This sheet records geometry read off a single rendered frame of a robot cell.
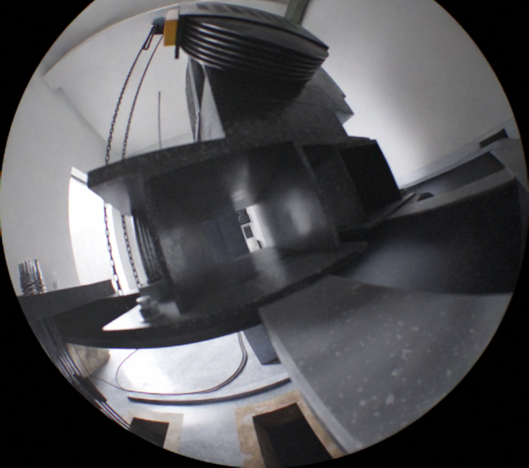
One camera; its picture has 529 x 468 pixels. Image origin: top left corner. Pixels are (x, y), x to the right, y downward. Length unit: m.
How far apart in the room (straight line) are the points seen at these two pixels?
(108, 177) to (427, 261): 0.59
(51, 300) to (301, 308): 0.70
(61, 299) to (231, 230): 0.82
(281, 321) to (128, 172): 0.26
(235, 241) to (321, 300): 0.69
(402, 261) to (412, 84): 1.08
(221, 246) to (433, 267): 0.80
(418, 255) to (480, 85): 1.03
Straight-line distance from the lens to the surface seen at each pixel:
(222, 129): 0.30
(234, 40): 0.39
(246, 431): 0.87
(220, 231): 0.83
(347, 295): 0.16
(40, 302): 0.70
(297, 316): 0.15
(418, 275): 0.44
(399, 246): 0.43
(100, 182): 0.29
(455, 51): 1.29
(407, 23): 1.42
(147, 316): 0.25
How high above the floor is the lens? 0.74
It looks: 9 degrees up
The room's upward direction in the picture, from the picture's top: 20 degrees counter-clockwise
